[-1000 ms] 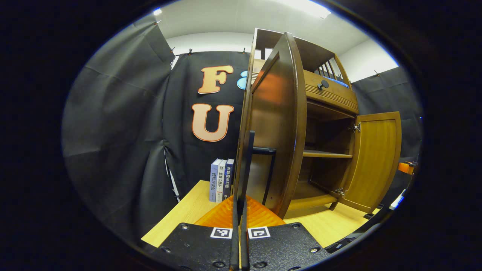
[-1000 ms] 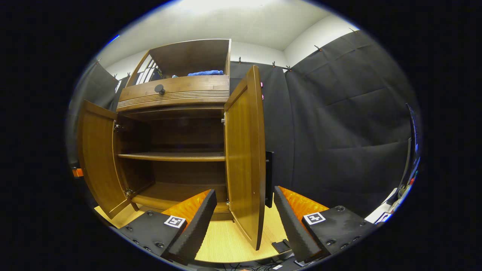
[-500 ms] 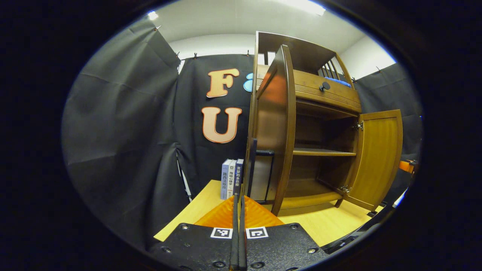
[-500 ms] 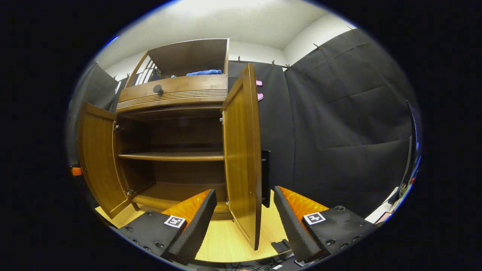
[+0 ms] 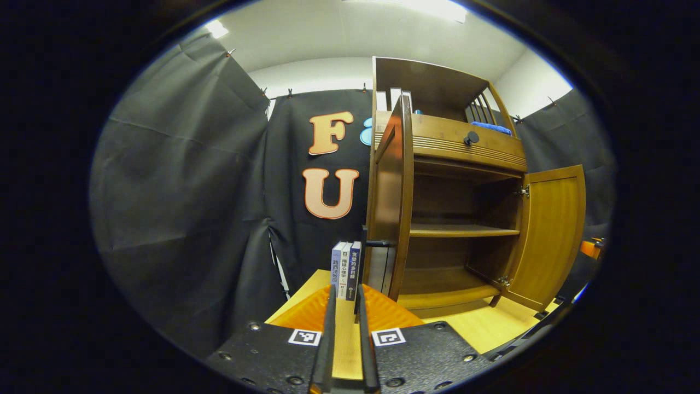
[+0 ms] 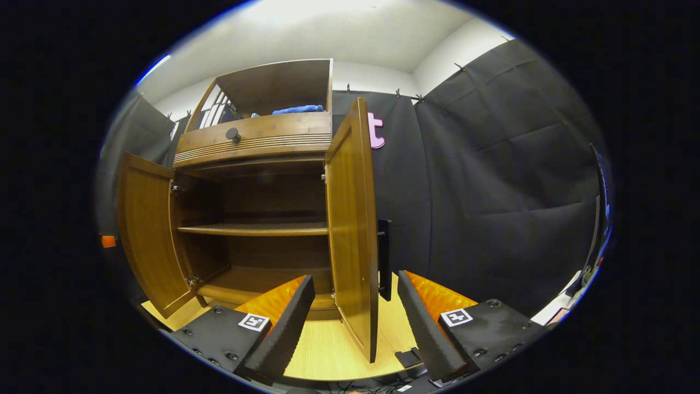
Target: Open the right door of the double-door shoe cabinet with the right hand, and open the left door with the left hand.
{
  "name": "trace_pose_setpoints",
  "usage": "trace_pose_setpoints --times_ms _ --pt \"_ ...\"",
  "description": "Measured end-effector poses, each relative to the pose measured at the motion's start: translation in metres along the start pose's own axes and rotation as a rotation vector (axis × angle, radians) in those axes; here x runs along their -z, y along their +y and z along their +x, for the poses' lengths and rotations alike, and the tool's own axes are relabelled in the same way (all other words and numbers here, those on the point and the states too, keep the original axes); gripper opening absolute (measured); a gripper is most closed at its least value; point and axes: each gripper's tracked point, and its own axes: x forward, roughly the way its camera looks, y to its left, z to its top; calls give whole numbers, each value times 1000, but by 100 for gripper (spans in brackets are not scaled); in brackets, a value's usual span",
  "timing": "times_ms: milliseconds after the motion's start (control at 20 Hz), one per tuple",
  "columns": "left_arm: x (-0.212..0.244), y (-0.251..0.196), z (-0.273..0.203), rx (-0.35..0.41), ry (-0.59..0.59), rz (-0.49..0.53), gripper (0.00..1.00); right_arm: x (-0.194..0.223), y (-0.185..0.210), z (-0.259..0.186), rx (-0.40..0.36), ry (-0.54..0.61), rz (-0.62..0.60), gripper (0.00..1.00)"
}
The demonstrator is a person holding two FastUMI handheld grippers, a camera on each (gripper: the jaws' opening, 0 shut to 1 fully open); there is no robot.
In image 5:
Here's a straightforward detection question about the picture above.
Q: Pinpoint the dark blue book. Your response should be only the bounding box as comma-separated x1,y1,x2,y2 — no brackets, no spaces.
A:
347,241,363,302

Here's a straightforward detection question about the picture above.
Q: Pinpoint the white book with blue print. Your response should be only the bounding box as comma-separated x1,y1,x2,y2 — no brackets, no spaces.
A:
339,242,353,300

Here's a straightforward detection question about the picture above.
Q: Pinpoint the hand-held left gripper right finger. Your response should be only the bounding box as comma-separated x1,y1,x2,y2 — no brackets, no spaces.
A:
355,282,493,394

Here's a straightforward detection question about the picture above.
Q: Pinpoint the wooden double-door shoe cabinet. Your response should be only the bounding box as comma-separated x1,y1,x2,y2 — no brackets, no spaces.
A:
364,56,528,319

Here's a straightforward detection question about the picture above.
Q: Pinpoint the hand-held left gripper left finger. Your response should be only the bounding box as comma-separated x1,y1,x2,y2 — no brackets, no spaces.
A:
205,285,337,394

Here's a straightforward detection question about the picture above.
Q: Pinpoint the wooden cabinet door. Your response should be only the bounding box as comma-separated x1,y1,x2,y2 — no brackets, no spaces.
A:
502,165,587,312
364,93,415,302

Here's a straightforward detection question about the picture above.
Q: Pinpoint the wooden drawer with black knob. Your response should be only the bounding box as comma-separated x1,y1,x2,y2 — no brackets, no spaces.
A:
375,111,527,173

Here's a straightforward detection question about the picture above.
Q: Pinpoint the blue folded cloth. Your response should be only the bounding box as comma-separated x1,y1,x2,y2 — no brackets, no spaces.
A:
471,121,513,136

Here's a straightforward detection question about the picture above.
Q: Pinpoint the black backdrop cloth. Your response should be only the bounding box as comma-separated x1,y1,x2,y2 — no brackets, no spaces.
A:
90,33,617,356

